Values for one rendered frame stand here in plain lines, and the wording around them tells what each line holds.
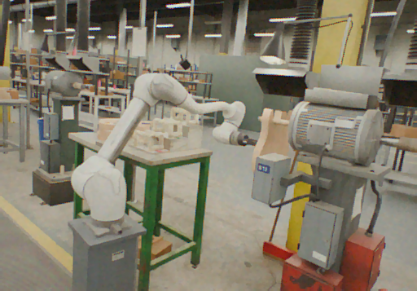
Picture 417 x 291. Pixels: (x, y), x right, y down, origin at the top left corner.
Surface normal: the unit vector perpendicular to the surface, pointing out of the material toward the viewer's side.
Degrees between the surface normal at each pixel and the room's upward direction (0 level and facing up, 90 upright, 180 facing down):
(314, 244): 90
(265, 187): 90
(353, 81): 90
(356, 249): 90
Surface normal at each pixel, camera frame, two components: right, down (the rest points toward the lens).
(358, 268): -0.65, 0.07
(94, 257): -0.06, 0.18
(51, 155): 0.72, 0.19
